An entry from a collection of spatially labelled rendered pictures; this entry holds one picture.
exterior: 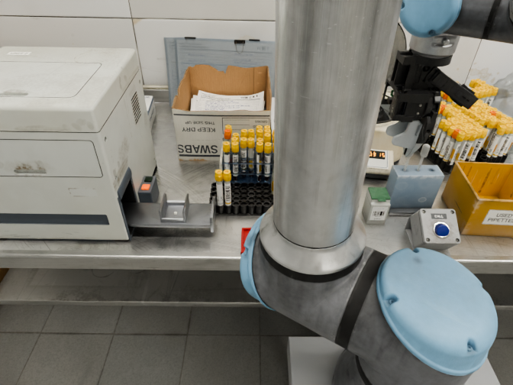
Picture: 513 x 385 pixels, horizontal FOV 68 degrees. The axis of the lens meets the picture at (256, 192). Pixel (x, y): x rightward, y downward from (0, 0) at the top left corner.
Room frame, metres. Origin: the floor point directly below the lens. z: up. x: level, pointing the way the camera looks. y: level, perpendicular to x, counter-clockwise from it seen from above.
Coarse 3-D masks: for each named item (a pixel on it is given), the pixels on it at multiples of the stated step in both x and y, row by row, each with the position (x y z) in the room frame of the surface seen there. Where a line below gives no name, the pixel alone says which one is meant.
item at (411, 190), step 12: (396, 168) 0.67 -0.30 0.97; (408, 168) 0.67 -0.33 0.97; (420, 168) 0.67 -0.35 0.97; (432, 168) 0.67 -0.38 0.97; (396, 180) 0.64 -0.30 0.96; (408, 180) 0.64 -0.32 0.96; (420, 180) 0.64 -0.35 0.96; (432, 180) 0.64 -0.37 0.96; (396, 192) 0.64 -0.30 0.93; (408, 192) 0.64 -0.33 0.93; (420, 192) 0.64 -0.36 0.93; (432, 192) 0.64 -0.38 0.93; (396, 204) 0.64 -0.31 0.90; (408, 204) 0.64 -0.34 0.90; (420, 204) 0.64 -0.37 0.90; (432, 204) 0.64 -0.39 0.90
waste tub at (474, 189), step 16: (464, 176) 0.64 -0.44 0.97; (480, 176) 0.69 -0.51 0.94; (496, 176) 0.69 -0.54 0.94; (512, 176) 0.68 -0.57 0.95; (448, 192) 0.68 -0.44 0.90; (464, 192) 0.62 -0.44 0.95; (480, 192) 0.69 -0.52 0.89; (496, 192) 0.69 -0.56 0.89; (512, 192) 0.65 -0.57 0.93; (448, 208) 0.65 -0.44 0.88; (464, 208) 0.60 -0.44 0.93; (480, 208) 0.57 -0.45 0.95; (496, 208) 0.57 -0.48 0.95; (512, 208) 0.57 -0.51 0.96; (464, 224) 0.57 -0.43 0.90; (480, 224) 0.57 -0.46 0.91; (496, 224) 0.57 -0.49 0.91; (512, 224) 0.57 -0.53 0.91
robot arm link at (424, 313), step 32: (384, 256) 0.28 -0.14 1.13; (416, 256) 0.27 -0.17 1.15; (384, 288) 0.22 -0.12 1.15; (416, 288) 0.23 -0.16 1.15; (448, 288) 0.23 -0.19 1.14; (480, 288) 0.23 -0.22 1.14; (352, 320) 0.22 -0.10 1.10; (384, 320) 0.21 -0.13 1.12; (416, 320) 0.19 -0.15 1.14; (448, 320) 0.19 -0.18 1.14; (480, 320) 0.20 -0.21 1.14; (352, 352) 0.21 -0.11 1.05; (384, 352) 0.19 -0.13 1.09; (416, 352) 0.18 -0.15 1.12; (448, 352) 0.17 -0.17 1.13; (480, 352) 0.17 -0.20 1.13; (384, 384) 0.18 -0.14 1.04; (416, 384) 0.17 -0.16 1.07; (448, 384) 0.17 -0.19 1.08
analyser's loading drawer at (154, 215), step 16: (128, 208) 0.59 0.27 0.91; (144, 208) 0.59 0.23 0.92; (160, 208) 0.56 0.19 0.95; (176, 208) 0.59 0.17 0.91; (192, 208) 0.59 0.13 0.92; (208, 208) 0.59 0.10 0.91; (128, 224) 0.54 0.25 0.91; (144, 224) 0.54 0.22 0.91; (160, 224) 0.54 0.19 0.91; (176, 224) 0.54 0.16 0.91; (192, 224) 0.54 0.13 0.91; (208, 224) 0.55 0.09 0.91
